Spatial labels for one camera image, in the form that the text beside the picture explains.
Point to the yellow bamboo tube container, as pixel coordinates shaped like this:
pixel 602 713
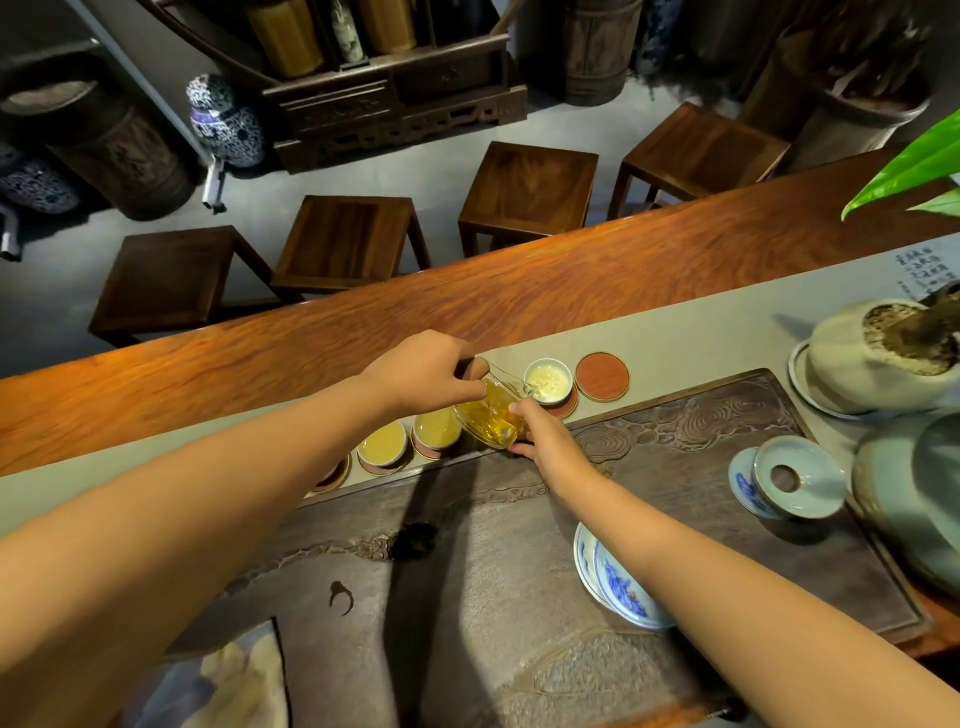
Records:
pixel 285 37
pixel 388 22

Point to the person's left forearm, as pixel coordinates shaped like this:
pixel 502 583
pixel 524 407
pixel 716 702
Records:
pixel 187 540

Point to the person's left thumb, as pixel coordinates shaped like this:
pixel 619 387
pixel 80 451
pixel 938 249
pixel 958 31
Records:
pixel 466 393

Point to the grey table runner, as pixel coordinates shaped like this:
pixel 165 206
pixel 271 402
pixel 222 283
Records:
pixel 675 315

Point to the blue and white gaiwan bowl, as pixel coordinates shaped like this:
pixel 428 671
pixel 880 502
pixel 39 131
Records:
pixel 622 589

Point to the small white empty teacup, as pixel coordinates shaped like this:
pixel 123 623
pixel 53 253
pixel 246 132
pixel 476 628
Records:
pixel 547 377

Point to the small teacup with tea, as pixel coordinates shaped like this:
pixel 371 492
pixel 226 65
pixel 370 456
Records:
pixel 382 444
pixel 437 429

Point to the pale folded tea cloth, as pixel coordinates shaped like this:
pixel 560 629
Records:
pixel 225 675

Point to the person's right hand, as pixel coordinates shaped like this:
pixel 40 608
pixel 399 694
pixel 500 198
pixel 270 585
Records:
pixel 553 450

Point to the person's right forearm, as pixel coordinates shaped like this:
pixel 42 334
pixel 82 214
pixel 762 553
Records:
pixel 750 600

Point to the blue and white porcelain jar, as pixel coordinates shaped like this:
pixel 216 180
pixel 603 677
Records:
pixel 225 120
pixel 34 184
pixel 660 30

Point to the person's left hand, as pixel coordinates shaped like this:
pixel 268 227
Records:
pixel 420 371

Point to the round red-brown coaster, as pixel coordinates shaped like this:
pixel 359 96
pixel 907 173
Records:
pixel 435 453
pixel 375 469
pixel 564 407
pixel 334 476
pixel 602 373

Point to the large celadon ceramic vessel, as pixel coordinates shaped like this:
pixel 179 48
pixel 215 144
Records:
pixel 900 502

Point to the dark carved wooden cabinet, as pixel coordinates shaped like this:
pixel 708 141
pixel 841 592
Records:
pixel 405 105

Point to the celadon funnel tea strainer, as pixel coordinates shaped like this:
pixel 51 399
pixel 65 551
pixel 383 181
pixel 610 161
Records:
pixel 814 469

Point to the blue and white porcelain saucer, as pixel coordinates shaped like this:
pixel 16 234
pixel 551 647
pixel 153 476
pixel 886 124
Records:
pixel 581 559

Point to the dark carved stone tea tray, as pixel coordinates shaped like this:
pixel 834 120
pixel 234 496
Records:
pixel 487 600

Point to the glass tea pitcher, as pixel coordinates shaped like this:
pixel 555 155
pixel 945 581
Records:
pixel 491 412

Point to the green leafy plant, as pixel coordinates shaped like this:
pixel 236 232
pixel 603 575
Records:
pixel 915 165

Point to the slim painted porcelain vase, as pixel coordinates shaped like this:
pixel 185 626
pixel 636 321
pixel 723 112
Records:
pixel 346 34

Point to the pale crackle plant pot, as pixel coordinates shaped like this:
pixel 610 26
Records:
pixel 840 352

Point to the dark round woven basket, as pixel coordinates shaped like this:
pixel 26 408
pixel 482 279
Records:
pixel 105 142

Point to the pale plant pot saucer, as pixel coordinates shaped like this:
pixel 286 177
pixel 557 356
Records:
pixel 806 382

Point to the barrel with dried leaves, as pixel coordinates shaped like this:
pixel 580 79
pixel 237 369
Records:
pixel 855 97

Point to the person's right thumb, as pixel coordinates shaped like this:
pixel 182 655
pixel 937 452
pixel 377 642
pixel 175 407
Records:
pixel 520 450

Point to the old wooden barrel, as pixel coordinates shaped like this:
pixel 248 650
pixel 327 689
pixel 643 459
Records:
pixel 600 49

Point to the dark wooden stool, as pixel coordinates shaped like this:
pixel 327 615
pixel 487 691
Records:
pixel 345 240
pixel 172 274
pixel 697 150
pixel 525 184

